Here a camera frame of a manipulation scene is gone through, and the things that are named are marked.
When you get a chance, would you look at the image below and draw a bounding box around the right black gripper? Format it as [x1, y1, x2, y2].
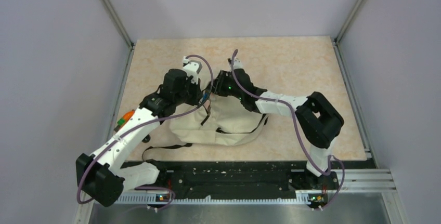
[207, 70, 243, 100]

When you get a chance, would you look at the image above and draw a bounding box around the orange tape dispenser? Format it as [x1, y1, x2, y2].
[116, 110, 135, 128]

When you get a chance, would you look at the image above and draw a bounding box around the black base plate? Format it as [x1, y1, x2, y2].
[152, 161, 339, 200]

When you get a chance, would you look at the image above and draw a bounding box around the beige canvas backpack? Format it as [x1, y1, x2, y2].
[141, 81, 269, 163]

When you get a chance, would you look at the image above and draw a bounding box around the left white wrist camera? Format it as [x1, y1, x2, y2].
[183, 57, 203, 85]

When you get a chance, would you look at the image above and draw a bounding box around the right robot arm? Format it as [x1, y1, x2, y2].
[213, 69, 344, 189]

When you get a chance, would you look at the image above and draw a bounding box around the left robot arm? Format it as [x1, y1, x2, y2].
[75, 66, 204, 207]

